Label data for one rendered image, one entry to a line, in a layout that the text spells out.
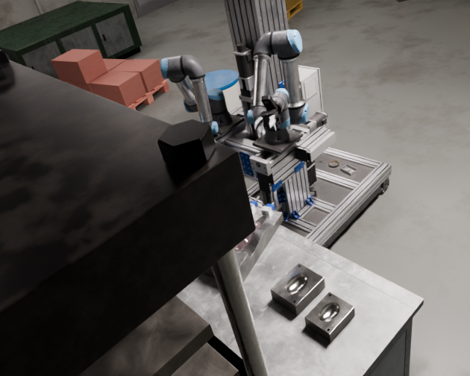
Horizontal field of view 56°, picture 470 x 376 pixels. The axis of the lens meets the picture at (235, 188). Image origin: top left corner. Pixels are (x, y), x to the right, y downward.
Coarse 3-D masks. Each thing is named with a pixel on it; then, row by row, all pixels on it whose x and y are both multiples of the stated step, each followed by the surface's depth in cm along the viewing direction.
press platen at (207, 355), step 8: (208, 344) 133; (200, 352) 131; (208, 352) 131; (216, 352) 130; (192, 360) 129; (200, 360) 129; (208, 360) 128; (216, 360) 128; (224, 360) 127; (184, 368) 128; (192, 368) 127; (200, 368) 127; (208, 368) 126; (216, 368) 126; (224, 368) 125; (232, 368) 125
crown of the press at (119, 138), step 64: (0, 64) 156; (0, 128) 111; (64, 128) 103; (128, 128) 96; (192, 128) 80; (0, 192) 85; (64, 192) 80; (128, 192) 76; (192, 192) 76; (0, 256) 69; (64, 256) 66; (128, 256) 71; (192, 256) 81; (0, 320) 60; (64, 320) 67; (128, 320) 76
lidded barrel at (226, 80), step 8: (208, 72) 489; (216, 72) 484; (224, 72) 480; (232, 72) 475; (208, 80) 472; (216, 80) 468; (224, 80) 464; (232, 80) 459; (208, 88) 455; (224, 88) 451; (232, 88) 458; (232, 96) 462; (232, 104) 467; (240, 104) 479
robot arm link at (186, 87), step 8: (176, 56) 251; (160, 64) 251; (168, 64) 249; (176, 64) 248; (168, 72) 251; (176, 72) 250; (184, 72) 250; (176, 80) 257; (184, 80) 263; (184, 88) 269; (192, 88) 275; (184, 96) 280; (192, 96) 279; (184, 104) 290; (192, 104) 285; (192, 112) 294
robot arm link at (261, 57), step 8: (264, 40) 228; (256, 48) 230; (264, 48) 228; (256, 56) 230; (264, 56) 229; (256, 64) 231; (264, 64) 230; (256, 72) 230; (264, 72) 230; (256, 80) 230; (264, 80) 229; (256, 88) 229; (264, 88) 229; (256, 96) 229; (256, 104) 229; (248, 112) 230; (256, 112) 228; (248, 120) 231
